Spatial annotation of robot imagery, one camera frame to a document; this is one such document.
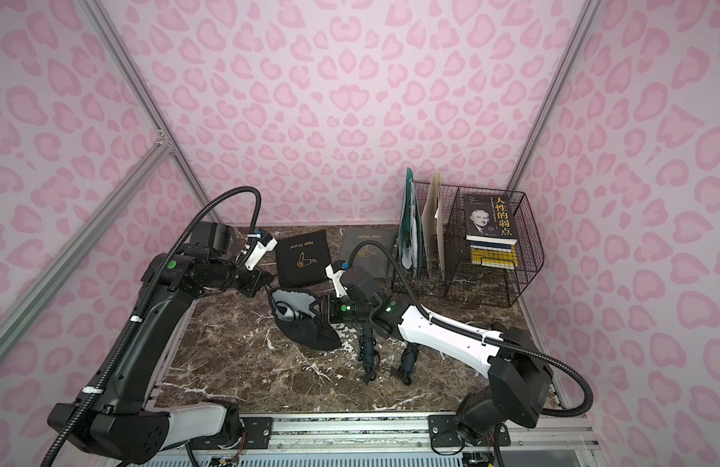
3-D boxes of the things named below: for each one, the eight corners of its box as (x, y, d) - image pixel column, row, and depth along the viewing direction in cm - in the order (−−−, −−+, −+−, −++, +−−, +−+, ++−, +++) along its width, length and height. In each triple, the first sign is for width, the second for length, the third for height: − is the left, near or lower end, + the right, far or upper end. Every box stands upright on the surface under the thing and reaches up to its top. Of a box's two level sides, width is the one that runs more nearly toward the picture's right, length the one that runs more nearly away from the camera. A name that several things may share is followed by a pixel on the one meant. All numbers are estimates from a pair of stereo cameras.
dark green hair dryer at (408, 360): (395, 381, 83) (395, 377, 80) (404, 345, 90) (405, 340, 87) (410, 386, 82) (411, 382, 79) (418, 350, 89) (420, 345, 86)
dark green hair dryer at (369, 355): (358, 383, 83) (357, 380, 80) (359, 326, 94) (359, 322, 91) (380, 383, 83) (380, 380, 80) (379, 326, 94) (379, 322, 91)
